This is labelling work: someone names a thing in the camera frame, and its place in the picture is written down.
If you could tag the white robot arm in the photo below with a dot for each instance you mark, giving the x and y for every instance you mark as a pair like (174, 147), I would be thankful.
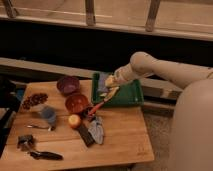
(191, 142)

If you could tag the metal spoon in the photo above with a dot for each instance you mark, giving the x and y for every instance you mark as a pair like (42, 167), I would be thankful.
(48, 128)

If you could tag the blue cup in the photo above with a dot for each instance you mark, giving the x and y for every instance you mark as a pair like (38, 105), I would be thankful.
(49, 115)

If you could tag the apple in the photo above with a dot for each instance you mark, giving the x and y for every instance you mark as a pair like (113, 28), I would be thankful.
(74, 121)

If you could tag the blue sponge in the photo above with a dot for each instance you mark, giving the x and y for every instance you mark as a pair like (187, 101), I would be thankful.
(101, 83)

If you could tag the dark chair at left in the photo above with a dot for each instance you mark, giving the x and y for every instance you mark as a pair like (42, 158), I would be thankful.
(11, 103)

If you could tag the black handled tool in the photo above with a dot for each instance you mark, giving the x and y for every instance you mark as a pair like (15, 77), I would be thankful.
(45, 155)

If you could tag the small dark metal object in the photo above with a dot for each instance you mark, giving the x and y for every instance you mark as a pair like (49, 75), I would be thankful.
(25, 143)

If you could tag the red-brown bowl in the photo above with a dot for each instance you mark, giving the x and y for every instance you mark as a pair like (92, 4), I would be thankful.
(76, 103)

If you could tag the purple bowl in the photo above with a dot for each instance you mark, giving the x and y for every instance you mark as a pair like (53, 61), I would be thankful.
(68, 85)

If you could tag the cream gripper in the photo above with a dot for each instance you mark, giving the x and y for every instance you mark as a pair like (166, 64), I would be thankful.
(122, 75)

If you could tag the grey blue cloth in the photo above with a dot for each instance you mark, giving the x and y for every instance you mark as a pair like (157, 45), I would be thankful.
(96, 130)

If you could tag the green plastic tray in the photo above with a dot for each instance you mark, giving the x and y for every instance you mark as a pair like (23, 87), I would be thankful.
(127, 96)

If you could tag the red-handled spatula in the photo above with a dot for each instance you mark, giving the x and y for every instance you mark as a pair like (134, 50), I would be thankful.
(109, 96)

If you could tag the dark rectangular bar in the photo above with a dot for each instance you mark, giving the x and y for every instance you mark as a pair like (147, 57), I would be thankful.
(85, 135)

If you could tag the wooden table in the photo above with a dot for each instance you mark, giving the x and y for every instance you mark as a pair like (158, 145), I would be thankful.
(126, 138)

